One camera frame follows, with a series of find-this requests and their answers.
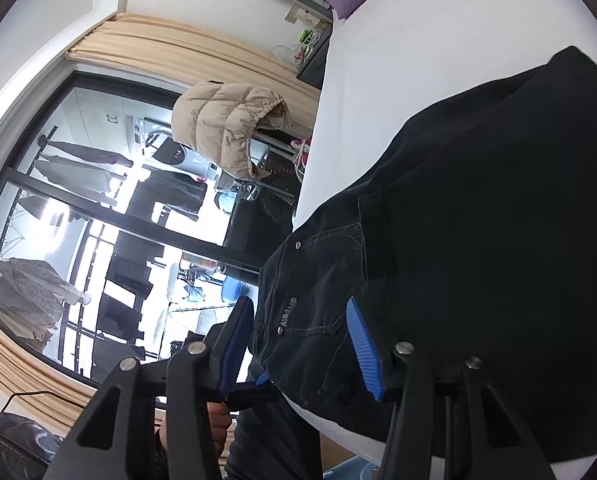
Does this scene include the blue plastic basin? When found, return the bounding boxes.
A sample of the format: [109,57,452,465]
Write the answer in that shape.
[221,280,252,307]

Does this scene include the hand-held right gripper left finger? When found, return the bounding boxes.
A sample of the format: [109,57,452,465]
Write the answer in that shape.
[42,296,255,480]

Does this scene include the person's dark trousers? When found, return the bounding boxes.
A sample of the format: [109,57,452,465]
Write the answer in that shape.
[226,400,325,480]

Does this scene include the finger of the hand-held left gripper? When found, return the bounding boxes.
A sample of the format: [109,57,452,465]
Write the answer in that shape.
[224,372,285,414]

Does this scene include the glass sliding door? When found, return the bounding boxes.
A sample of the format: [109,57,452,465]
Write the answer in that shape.
[0,72,299,391]

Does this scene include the row of hanging dark clothes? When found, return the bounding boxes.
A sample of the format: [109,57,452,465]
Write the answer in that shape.
[28,135,214,376]

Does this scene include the black denim pants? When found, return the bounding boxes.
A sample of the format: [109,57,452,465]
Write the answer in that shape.
[256,45,597,466]

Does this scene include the person's left hand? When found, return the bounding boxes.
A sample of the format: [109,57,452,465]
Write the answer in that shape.
[207,402,236,460]

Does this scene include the black cable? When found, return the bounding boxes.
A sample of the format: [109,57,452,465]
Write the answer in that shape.
[3,389,95,412]

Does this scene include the bed with grey headboard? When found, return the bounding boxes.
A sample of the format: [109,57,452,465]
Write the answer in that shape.
[251,0,597,480]

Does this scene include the beige curtain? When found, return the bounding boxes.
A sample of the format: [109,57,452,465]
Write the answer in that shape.
[66,12,324,116]
[0,305,99,411]

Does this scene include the grey nightstand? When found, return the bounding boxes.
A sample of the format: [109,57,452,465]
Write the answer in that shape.
[296,25,335,91]

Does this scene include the white washing machine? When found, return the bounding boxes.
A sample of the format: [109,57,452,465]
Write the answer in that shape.
[128,115,224,186]

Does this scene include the beige puffer jacket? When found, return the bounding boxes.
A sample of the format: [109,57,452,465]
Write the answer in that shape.
[171,80,289,181]

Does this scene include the person's dark leather jacket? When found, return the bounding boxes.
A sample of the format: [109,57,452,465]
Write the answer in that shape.
[0,380,65,480]

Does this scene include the patterned hanging cloth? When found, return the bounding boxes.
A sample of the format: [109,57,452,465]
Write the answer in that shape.
[0,257,92,341]

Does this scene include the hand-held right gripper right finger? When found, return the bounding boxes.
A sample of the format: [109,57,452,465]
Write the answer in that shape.
[346,296,561,480]

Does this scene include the light blue plastic object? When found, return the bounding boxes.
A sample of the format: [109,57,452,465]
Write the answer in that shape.
[323,462,379,480]

